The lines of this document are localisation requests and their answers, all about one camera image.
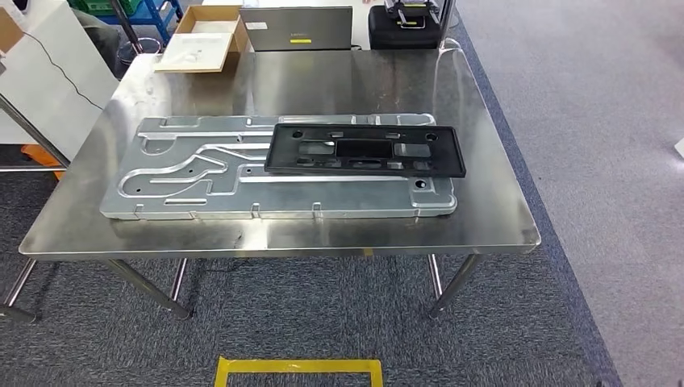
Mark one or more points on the white board panel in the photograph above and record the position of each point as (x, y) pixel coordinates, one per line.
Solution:
(53, 91)

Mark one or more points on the cardboard box with lid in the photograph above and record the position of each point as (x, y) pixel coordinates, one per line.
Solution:
(200, 51)

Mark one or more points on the person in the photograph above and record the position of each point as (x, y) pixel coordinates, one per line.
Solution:
(99, 37)

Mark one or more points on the blue metal cart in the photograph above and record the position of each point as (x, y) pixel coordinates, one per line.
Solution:
(155, 13)

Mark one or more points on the orange plastic object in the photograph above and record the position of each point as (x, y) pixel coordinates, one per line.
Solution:
(45, 157)

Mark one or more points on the grey stamped metal plate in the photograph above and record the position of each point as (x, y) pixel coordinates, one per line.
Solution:
(187, 181)

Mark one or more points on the open brown cardboard box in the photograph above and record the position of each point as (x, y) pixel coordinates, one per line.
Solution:
(8, 29)

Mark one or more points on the chrome pole stand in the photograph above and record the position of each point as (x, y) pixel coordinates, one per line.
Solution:
(131, 37)

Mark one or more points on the grey remote controller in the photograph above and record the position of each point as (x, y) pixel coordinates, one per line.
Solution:
(414, 10)

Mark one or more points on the green plastic crate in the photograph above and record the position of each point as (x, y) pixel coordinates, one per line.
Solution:
(101, 5)

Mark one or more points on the steel workbench table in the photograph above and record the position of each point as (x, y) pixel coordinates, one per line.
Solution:
(27, 133)
(320, 85)

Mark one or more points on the grey laptop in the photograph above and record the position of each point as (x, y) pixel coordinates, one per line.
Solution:
(296, 27)

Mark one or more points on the black plastic plate frame part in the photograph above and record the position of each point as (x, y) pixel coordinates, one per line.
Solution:
(369, 149)

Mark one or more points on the black zip carry case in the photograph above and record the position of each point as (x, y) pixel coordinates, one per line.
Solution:
(403, 34)

